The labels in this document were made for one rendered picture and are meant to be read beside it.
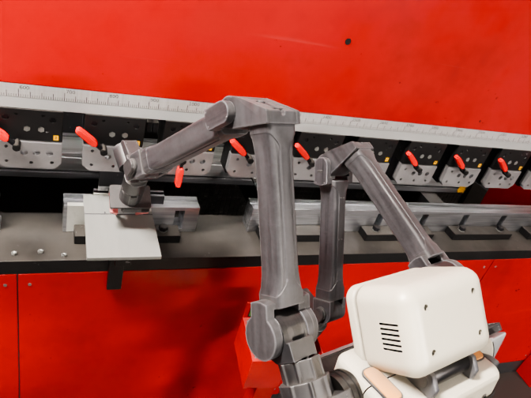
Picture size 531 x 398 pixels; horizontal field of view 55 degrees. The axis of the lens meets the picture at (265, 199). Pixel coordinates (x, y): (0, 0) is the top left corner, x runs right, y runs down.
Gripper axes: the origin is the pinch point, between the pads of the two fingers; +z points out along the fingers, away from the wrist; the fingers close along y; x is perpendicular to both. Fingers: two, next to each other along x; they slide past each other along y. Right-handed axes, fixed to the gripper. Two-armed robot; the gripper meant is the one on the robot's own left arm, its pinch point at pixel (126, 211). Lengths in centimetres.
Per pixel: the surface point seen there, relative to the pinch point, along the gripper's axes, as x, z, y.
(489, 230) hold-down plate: 1, 13, -143
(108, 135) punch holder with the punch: -15.2, -13.6, 5.4
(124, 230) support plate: 6.3, -1.4, 0.9
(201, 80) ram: -23.4, -29.3, -16.3
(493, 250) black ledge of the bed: 10, 12, -140
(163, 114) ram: -18.6, -19.8, -8.0
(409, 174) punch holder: -11, -7, -93
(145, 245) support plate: 11.8, -4.2, -3.9
